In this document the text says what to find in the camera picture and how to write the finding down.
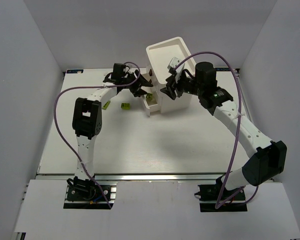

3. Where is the small lime lego brick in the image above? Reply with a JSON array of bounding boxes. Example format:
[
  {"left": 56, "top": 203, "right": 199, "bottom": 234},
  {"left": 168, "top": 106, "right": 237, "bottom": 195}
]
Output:
[{"left": 146, "top": 93, "right": 153, "bottom": 100}]

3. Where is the white bottom drawer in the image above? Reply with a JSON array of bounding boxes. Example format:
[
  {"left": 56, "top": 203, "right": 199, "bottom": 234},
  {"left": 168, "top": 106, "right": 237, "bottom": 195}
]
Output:
[{"left": 141, "top": 87, "right": 161, "bottom": 117}]

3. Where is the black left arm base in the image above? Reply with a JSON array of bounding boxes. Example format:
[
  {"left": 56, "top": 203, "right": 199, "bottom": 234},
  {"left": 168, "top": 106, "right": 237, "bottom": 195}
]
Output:
[{"left": 63, "top": 177, "right": 115, "bottom": 210}]

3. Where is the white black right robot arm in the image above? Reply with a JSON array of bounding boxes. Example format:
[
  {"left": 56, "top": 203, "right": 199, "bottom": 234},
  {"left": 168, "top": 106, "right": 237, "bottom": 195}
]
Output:
[{"left": 160, "top": 58, "right": 287, "bottom": 191}]

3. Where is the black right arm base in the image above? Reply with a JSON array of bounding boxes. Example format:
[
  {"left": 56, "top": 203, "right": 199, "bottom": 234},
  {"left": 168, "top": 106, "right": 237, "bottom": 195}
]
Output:
[{"left": 194, "top": 184, "right": 248, "bottom": 213}]

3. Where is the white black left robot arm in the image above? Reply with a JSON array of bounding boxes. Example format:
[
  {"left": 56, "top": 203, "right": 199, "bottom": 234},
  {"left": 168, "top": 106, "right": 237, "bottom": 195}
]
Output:
[{"left": 72, "top": 63, "right": 153, "bottom": 180}]

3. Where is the lime 2x2 lego brick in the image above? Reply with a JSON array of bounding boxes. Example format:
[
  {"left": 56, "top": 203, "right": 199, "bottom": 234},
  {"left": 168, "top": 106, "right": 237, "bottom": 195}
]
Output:
[{"left": 120, "top": 102, "right": 131, "bottom": 110}]

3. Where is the white drawer cabinet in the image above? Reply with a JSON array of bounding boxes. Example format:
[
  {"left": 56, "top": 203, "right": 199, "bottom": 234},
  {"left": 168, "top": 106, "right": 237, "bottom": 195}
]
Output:
[{"left": 145, "top": 36, "right": 200, "bottom": 115}]

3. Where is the lime 2x4 lego brick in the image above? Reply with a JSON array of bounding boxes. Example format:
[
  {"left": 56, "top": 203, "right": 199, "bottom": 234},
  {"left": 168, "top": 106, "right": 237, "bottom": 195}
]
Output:
[{"left": 102, "top": 101, "right": 111, "bottom": 110}]

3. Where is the blue right corner label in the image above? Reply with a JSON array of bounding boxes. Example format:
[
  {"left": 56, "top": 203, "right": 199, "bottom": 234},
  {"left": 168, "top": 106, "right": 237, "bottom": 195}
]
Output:
[{"left": 216, "top": 67, "right": 233, "bottom": 72}]

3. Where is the blue corner label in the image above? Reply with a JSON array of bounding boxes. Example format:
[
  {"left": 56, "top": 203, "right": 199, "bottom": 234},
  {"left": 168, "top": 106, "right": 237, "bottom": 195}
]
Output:
[
  {"left": 66, "top": 69, "right": 84, "bottom": 74},
  {"left": 216, "top": 67, "right": 233, "bottom": 72}
]

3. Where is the blue left corner label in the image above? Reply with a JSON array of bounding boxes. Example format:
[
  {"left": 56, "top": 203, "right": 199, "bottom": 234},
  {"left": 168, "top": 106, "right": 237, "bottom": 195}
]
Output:
[{"left": 66, "top": 69, "right": 84, "bottom": 74}]

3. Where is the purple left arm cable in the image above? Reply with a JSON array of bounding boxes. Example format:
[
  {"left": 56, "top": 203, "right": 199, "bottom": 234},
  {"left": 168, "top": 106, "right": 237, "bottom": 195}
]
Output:
[{"left": 54, "top": 61, "right": 141, "bottom": 210}]

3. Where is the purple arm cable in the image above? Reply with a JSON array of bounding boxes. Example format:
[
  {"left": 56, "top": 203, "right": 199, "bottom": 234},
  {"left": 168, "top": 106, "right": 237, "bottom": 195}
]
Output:
[
  {"left": 174, "top": 51, "right": 260, "bottom": 210},
  {"left": 54, "top": 61, "right": 141, "bottom": 210}
]

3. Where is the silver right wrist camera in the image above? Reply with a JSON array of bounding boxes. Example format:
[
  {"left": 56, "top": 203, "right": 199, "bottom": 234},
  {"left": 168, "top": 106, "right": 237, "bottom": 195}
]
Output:
[{"left": 167, "top": 56, "right": 181, "bottom": 73}]

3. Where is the aluminium table frame rail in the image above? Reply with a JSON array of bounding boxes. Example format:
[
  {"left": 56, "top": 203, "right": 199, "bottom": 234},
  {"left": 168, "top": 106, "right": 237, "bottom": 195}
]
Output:
[{"left": 233, "top": 68, "right": 275, "bottom": 182}]

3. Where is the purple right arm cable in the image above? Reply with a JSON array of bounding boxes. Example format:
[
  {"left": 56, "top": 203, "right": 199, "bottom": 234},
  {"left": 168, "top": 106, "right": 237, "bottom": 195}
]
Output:
[{"left": 174, "top": 51, "right": 260, "bottom": 210}]

